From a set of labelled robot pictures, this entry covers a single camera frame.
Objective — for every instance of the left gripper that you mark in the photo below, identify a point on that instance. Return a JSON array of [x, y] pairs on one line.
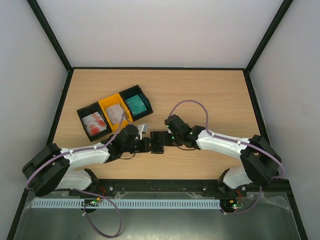
[[145, 148]]

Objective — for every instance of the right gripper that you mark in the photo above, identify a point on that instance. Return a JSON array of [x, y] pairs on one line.
[[157, 142]]

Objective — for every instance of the black leather card holder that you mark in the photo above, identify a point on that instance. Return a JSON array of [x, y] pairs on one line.
[[157, 142]]

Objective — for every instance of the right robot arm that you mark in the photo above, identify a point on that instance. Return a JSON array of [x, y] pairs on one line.
[[259, 161]]

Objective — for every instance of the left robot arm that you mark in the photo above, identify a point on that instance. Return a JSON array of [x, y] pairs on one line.
[[55, 168]]

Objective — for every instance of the teal card stack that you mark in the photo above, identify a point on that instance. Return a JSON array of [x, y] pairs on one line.
[[136, 105]]

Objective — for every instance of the black bin with teal cards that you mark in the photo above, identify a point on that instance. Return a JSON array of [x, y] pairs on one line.
[[136, 90]]

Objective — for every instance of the black bin with red cards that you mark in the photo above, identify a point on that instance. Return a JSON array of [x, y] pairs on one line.
[[88, 110]]

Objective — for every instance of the red patterned card stack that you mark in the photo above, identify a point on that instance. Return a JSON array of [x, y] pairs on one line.
[[94, 123]]

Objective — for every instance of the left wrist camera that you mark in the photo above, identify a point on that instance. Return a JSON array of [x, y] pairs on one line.
[[142, 129]]

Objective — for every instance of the white slotted cable duct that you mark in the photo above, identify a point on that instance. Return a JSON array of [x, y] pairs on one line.
[[189, 204]]

